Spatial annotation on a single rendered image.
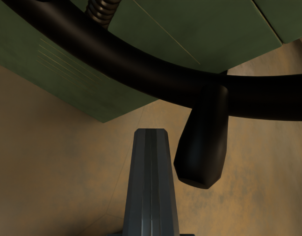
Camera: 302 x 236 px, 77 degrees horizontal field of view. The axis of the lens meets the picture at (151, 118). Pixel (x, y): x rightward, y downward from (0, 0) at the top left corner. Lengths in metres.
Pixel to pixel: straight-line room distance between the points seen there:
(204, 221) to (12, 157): 1.01
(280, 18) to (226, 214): 1.25
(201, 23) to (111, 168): 0.70
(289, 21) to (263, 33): 0.03
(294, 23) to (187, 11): 0.14
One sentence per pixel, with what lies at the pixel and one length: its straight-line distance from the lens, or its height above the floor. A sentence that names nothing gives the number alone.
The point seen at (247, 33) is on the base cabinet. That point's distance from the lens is 0.33.
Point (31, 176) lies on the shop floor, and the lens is 0.80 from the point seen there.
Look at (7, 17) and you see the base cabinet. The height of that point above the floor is 0.33.
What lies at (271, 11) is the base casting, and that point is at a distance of 0.31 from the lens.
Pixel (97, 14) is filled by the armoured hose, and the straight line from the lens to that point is 0.20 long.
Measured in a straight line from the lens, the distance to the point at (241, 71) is 0.42.
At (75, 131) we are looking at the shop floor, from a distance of 0.83.
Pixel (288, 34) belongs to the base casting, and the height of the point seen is 0.72.
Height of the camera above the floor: 0.80
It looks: 54 degrees down
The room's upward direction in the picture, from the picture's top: 72 degrees clockwise
